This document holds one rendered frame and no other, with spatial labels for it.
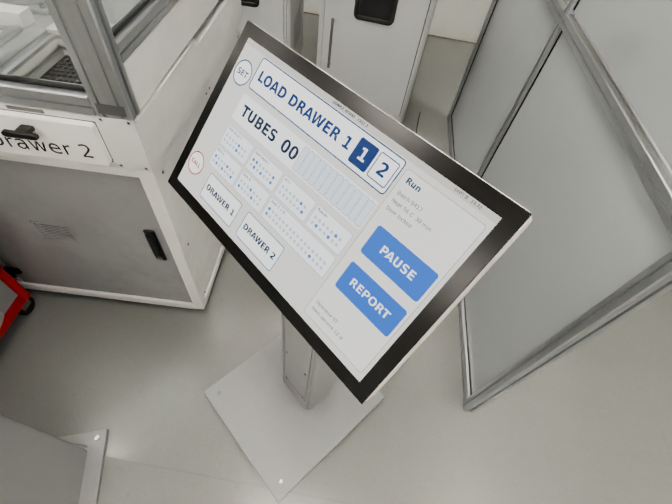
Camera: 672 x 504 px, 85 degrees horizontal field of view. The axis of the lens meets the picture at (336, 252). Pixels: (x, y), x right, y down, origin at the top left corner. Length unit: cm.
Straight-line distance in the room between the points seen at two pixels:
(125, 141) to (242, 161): 44
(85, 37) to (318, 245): 59
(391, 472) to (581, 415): 82
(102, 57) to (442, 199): 69
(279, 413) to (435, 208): 114
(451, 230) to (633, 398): 170
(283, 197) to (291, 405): 103
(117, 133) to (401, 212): 72
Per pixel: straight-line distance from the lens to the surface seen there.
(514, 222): 44
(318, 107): 56
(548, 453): 176
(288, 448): 144
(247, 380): 150
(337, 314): 51
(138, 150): 101
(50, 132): 107
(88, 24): 88
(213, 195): 66
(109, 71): 91
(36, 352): 184
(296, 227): 54
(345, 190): 50
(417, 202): 46
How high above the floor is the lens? 146
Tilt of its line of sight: 53 degrees down
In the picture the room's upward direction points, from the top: 10 degrees clockwise
